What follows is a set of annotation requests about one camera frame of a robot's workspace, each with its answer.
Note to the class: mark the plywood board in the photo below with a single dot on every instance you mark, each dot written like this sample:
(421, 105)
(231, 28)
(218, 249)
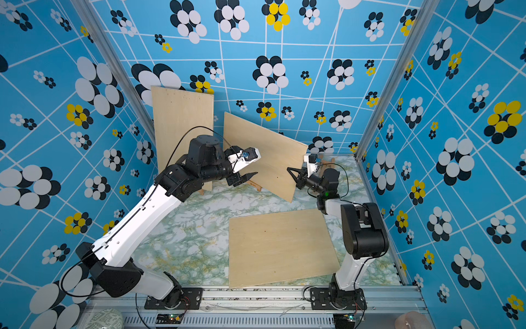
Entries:
(279, 247)
(178, 117)
(277, 154)

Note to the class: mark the wooden easel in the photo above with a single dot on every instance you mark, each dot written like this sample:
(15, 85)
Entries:
(326, 164)
(256, 186)

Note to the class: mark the left circuit board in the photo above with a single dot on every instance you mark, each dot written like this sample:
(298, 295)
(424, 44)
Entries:
(169, 319)

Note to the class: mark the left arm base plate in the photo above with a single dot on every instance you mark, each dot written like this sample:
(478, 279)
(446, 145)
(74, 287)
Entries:
(186, 298)

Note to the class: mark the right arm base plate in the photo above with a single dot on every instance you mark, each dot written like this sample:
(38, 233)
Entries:
(329, 299)

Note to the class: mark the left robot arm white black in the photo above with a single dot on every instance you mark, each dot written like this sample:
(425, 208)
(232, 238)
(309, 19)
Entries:
(109, 258)

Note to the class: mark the pink object corner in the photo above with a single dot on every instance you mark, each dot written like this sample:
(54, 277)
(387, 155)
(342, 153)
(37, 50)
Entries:
(412, 320)

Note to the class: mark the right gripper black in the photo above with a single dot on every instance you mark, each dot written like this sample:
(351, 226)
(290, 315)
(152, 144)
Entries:
(301, 177)

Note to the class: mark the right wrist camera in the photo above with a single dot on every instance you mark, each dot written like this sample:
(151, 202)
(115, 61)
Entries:
(312, 164)

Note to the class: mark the right circuit board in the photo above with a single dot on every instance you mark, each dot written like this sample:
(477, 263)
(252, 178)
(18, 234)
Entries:
(344, 321)

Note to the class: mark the aluminium front rail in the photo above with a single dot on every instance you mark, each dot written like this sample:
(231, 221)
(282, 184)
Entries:
(262, 307)

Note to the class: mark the right aluminium corner post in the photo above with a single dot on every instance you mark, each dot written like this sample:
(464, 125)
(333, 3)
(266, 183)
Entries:
(425, 14)

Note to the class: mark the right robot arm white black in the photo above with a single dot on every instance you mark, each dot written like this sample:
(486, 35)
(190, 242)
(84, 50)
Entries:
(364, 235)

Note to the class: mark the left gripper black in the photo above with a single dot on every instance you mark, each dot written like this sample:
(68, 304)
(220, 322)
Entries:
(244, 177)

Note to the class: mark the circuit board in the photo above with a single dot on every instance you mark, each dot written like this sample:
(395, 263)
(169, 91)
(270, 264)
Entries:
(344, 321)
(169, 319)

